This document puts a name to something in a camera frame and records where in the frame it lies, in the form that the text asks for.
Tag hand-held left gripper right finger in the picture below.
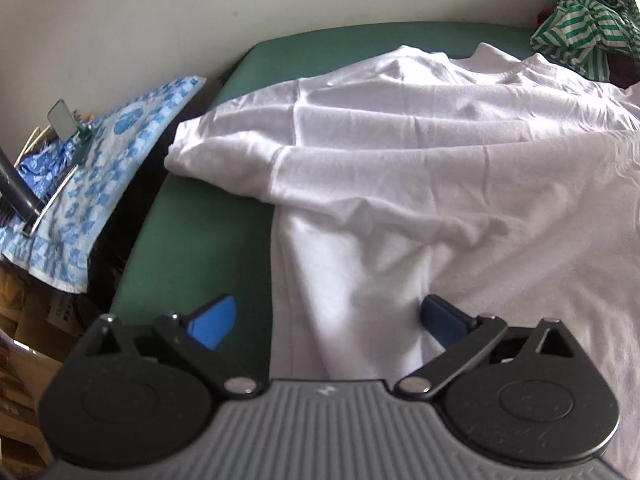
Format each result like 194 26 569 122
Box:
395 296 581 401

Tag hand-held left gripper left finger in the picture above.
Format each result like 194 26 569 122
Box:
82 296 266 402

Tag white t-shirt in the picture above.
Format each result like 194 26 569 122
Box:
164 42 640 480

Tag black storage crate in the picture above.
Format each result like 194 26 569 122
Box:
85 125 176 321

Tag blue floral towel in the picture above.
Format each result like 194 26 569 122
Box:
0 76 207 295

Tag cardboard boxes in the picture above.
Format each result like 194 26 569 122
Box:
0 265 101 480

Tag blue patterned plastic bag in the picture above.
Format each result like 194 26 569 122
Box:
15 142 68 198

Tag maroon striped cloth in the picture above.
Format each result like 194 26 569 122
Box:
0 195 21 231

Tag small rectangular mirror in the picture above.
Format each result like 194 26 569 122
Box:
46 100 76 138

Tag bundle of wooden sticks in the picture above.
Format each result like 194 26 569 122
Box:
17 125 53 163

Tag dark red knitted garment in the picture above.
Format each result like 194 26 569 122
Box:
537 7 640 91

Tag green striped shirt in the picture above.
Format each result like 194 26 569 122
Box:
531 0 640 81

